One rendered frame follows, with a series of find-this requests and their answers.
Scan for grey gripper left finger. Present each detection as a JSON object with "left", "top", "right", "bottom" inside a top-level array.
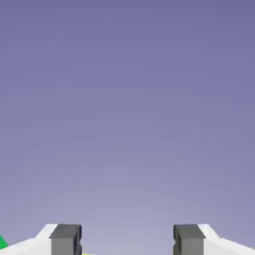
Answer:
[{"left": 0, "top": 223, "right": 83, "bottom": 255}]

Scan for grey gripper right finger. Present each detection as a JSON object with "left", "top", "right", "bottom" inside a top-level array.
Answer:
[{"left": 172, "top": 223, "right": 255, "bottom": 255}]

